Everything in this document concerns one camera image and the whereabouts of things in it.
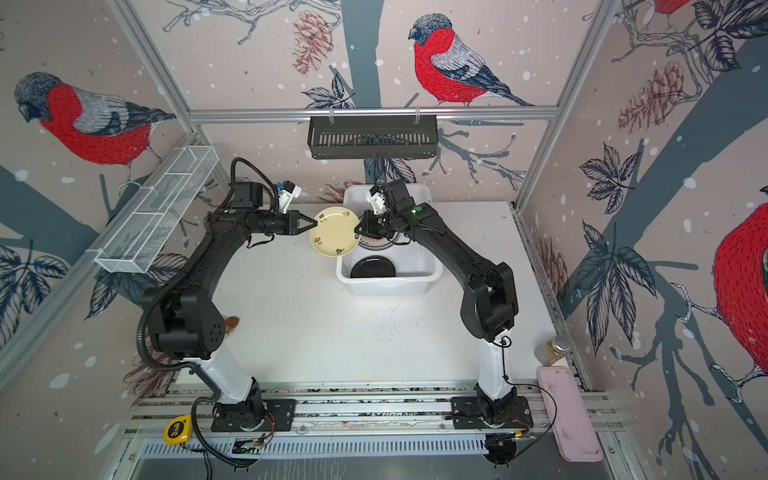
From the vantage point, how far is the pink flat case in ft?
2.23

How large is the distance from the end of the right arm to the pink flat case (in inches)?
22.2

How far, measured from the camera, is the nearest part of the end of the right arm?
0.65 meters
